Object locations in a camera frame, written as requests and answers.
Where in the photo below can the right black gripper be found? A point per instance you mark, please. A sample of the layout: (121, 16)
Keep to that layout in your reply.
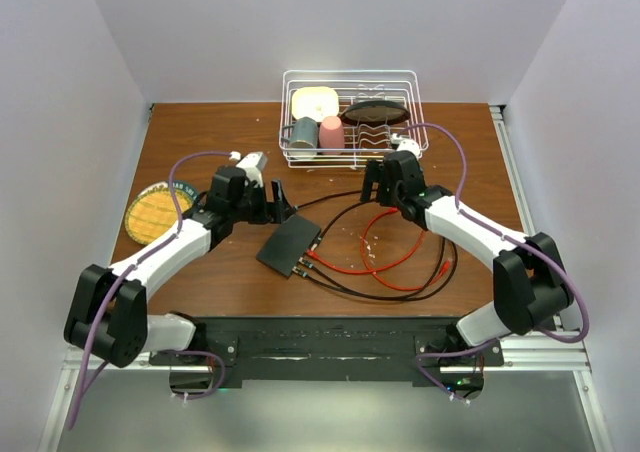
(375, 173)

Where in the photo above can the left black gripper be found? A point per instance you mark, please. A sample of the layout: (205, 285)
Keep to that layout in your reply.
(282, 209)

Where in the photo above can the black network switch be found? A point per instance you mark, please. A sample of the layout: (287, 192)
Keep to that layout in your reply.
(287, 244)

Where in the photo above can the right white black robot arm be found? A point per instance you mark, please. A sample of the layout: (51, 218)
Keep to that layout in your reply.
(529, 282)

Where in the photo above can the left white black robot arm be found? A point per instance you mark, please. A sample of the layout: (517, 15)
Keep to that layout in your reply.
(109, 316)

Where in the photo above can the pink cup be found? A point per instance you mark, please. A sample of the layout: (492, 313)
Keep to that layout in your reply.
(331, 135)

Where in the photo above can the dark brown oval bowl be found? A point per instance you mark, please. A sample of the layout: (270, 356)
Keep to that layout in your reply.
(375, 113)

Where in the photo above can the grey mug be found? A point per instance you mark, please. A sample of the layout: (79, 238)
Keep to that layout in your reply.
(303, 134)

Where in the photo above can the cream square plate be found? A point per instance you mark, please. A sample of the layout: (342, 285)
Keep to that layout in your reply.
(314, 102)

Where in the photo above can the round yellow green coaster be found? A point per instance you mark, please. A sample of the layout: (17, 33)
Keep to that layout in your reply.
(151, 214)

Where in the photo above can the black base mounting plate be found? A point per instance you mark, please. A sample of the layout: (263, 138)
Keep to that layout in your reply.
(417, 350)

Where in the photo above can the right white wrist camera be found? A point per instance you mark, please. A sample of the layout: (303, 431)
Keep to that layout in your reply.
(405, 143)

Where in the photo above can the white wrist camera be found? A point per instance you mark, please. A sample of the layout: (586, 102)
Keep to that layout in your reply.
(253, 164)
(405, 143)

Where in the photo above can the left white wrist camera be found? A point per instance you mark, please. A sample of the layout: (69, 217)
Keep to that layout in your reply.
(253, 164)

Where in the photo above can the white wire dish rack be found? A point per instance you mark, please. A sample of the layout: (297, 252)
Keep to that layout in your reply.
(362, 142)

